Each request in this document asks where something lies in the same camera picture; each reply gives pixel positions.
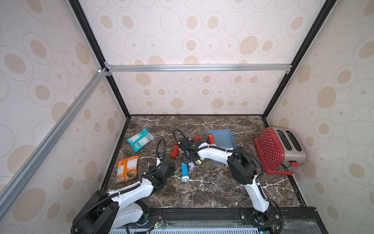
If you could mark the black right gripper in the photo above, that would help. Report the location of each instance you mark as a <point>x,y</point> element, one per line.
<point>187,146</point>

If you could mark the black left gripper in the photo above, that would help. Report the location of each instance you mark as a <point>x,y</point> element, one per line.
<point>173,172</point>

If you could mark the red flashlight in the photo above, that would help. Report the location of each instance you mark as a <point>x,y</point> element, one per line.
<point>175,151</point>
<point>211,139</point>

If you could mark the light green flashlight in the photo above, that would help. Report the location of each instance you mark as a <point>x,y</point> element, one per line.
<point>199,161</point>

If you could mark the blue flashlight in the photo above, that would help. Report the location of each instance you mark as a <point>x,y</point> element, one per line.
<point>185,175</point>

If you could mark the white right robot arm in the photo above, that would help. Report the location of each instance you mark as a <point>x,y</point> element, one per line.
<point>245,168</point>

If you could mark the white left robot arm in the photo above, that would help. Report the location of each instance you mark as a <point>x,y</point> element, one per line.
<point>122,201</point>

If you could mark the blue plastic storage box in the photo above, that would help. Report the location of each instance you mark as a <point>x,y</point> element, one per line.
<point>224,140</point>

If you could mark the orange snack packet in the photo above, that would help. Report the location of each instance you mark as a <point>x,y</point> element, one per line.
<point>127,169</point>

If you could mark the teal snack packet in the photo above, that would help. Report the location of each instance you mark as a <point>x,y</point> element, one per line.
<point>140,139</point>

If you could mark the red polka dot toaster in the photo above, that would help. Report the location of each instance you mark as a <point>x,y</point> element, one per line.
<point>280,151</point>

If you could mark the silver aluminium rail back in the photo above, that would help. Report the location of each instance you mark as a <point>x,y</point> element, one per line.
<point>205,68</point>

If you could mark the silver aluminium rail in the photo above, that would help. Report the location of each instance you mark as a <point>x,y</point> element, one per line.
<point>29,168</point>
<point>205,68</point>

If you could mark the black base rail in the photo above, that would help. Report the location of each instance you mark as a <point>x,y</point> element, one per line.
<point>289,220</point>

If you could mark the silver aluminium rail left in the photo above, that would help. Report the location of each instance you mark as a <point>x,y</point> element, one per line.
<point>29,168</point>

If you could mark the black frame post left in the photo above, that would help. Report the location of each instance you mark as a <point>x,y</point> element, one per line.
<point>91,38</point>

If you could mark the black frame post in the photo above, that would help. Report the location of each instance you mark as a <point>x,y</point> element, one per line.
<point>312,33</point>
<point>91,38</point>

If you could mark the black frame post right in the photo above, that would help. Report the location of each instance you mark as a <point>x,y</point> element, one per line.
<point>312,33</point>

